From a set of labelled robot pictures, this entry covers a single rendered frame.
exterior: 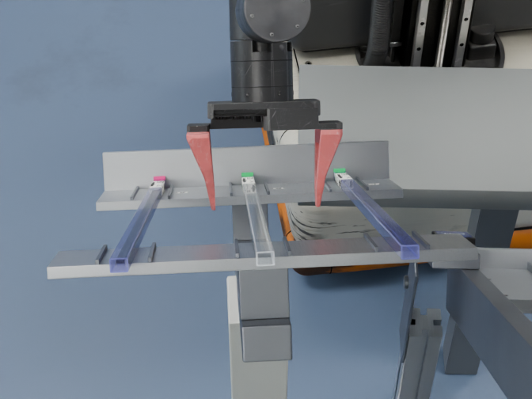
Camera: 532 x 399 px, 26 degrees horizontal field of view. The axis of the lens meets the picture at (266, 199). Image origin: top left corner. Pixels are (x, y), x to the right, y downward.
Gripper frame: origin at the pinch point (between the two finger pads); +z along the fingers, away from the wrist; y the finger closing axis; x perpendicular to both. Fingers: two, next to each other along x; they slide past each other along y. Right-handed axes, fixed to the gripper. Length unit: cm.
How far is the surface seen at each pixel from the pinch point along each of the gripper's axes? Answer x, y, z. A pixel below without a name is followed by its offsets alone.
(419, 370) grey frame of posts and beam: 28.8, 19.1, 25.1
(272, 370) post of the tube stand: 10.0, 0.6, 19.3
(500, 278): 12.7, 25.2, 10.8
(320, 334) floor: 98, 12, 37
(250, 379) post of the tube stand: 11.0, -1.7, 20.4
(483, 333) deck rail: -4.6, 19.4, 12.4
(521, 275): 14.6, 27.8, 11.0
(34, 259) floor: 112, -41, 24
